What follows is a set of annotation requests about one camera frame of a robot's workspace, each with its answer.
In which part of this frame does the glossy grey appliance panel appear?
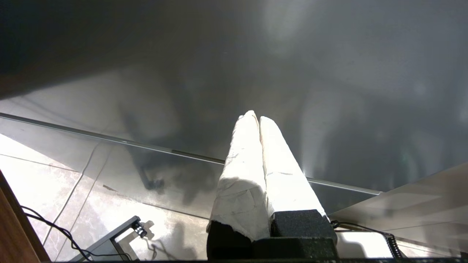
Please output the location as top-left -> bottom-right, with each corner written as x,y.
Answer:
0,0 -> 468,195

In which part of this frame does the grey metal stand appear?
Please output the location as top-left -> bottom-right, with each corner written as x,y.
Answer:
69,216 -> 147,262

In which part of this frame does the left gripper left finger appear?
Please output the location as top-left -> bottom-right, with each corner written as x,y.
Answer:
207,111 -> 271,260

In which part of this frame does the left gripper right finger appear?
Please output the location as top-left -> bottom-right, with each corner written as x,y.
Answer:
260,117 -> 337,241

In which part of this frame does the coiled black cable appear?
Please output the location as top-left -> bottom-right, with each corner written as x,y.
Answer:
330,220 -> 403,258

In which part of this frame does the thin white floor cable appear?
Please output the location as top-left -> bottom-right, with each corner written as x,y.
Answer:
42,142 -> 101,245

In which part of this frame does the metal trim rail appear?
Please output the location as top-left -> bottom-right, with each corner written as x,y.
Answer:
0,113 -> 382,196

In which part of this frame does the pale grey cabinet panel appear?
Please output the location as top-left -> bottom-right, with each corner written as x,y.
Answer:
329,163 -> 468,253

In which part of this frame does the brown wooden furniture panel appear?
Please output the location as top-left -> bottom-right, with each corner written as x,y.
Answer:
0,171 -> 50,262

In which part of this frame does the thin black floor cable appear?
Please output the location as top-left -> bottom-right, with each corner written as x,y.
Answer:
21,206 -> 131,261

